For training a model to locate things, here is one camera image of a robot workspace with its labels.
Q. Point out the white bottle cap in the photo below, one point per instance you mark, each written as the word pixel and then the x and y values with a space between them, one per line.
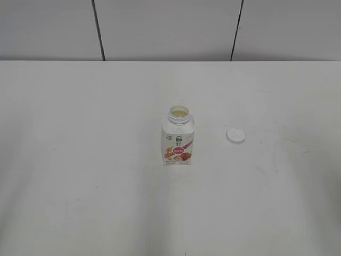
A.
pixel 235 135

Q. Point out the white strawberry yogurt bottle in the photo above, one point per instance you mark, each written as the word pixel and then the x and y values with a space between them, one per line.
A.
pixel 177 136

